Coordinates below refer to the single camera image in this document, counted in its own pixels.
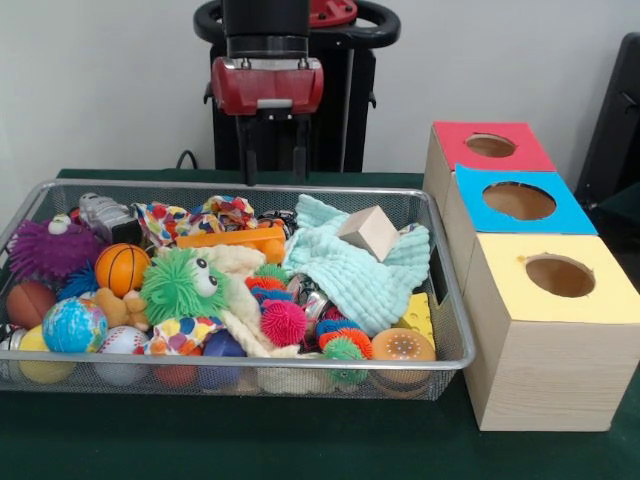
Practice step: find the brown toy football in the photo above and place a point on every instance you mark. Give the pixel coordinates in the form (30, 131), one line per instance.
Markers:
(30, 305)

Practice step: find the orange plastic toy block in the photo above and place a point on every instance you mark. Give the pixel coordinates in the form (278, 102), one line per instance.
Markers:
(225, 239)

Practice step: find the wooden box with three holes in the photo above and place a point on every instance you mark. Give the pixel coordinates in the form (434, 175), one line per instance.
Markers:
(545, 370)

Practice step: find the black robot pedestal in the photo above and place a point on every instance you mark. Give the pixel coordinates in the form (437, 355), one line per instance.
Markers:
(345, 100)

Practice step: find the green spiky ball with eyes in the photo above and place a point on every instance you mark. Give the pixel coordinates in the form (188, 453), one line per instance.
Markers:
(175, 287)

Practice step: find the mint green cloth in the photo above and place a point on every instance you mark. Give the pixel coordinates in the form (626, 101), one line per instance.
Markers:
(360, 285)

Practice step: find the purple spiky ball with eyes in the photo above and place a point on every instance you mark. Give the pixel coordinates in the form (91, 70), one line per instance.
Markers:
(50, 250)

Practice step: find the globe print ball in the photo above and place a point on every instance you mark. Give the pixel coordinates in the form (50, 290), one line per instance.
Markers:
(75, 325)

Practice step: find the dark green table cloth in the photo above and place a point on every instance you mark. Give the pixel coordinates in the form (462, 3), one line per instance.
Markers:
(300, 440)

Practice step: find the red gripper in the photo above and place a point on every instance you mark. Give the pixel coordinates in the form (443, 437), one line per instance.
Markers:
(265, 82)

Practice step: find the toy burger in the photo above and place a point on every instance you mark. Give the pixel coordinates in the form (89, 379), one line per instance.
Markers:
(402, 345)

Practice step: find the white baseball toy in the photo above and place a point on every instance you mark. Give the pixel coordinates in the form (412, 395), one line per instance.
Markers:
(122, 342)

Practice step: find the orange basketball toy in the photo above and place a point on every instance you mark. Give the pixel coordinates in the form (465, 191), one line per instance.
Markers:
(120, 270)

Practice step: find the plain wooden cube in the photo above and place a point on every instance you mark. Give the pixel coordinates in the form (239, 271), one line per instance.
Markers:
(370, 232)

